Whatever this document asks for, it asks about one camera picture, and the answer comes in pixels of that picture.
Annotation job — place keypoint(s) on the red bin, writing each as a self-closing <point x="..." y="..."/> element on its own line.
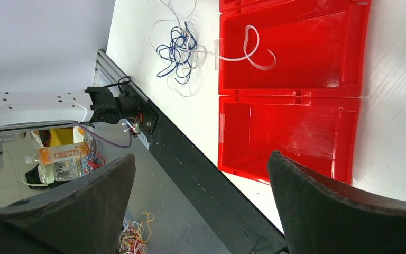
<point x="318" y="133"/>
<point x="317" y="47"/>

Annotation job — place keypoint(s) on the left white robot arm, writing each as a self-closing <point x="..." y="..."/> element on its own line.
<point x="94" y="104"/>

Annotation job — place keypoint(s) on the red front bin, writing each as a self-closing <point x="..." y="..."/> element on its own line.
<point x="318" y="133"/>

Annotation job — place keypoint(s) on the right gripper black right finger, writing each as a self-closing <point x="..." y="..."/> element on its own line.
<point x="322" y="215"/>

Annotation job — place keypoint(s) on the clear plastic bottle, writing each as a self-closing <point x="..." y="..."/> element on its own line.
<point x="63" y="171"/>

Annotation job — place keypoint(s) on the orange drink bottle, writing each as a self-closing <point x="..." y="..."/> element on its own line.
<point x="50" y="155"/>

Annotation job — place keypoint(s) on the red middle bin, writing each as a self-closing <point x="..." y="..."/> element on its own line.
<point x="317" y="47"/>

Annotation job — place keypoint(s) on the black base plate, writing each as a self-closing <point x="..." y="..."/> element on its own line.
<point x="234" y="220"/>

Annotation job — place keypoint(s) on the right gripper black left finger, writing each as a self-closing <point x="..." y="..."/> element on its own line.
<point x="82" y="216"/>

